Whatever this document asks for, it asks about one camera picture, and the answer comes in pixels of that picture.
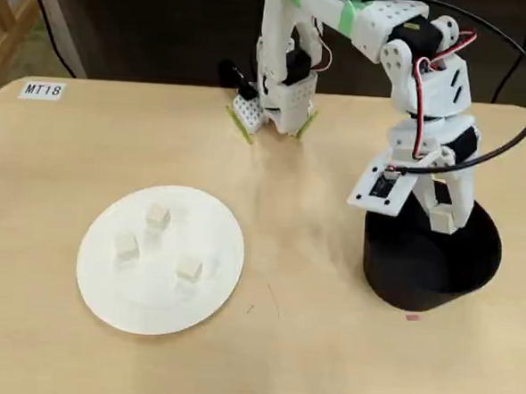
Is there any green tape strip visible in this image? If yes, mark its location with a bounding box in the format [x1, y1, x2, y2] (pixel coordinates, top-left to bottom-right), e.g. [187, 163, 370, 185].
[224, 103, 256, 146]
[295, 108, 319, 142]

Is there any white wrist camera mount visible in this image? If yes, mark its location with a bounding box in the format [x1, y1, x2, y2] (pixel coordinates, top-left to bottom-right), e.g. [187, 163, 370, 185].
[345, 147, 421, 218]

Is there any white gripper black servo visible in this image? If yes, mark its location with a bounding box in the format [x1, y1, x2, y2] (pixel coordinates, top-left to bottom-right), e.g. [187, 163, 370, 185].
[384, 108, 482, 236]

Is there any red gripper servo wire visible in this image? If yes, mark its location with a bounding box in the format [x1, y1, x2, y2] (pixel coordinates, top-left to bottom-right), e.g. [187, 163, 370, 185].
[407, 28, 480, 164]

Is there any white paper plate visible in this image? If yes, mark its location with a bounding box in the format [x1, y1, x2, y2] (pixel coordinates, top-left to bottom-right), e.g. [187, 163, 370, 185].
[72, 179, 250, 341]

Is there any thin black cable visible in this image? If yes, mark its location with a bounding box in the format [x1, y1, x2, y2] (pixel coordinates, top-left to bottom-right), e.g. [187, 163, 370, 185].
[490, 0, 526, 107]
[20, 0, 82, 78]

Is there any black pot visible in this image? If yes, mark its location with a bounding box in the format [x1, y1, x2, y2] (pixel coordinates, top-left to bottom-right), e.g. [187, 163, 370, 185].
[358, 192, 507, 317]

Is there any grey post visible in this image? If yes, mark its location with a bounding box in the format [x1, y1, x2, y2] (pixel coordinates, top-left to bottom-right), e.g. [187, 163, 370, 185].
[18, 0, 93, 80]

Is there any wooden frame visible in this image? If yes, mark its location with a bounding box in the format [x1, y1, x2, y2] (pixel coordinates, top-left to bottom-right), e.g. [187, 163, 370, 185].
[0, 0, 39, 117]

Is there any red shoulder servo wire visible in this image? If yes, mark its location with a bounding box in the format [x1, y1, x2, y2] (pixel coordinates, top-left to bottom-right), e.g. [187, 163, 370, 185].
[313, 19, 337, 73]

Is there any white MT18 label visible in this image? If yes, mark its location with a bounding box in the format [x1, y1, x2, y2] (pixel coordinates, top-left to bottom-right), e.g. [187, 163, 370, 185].
[18, 79, 65, 103]

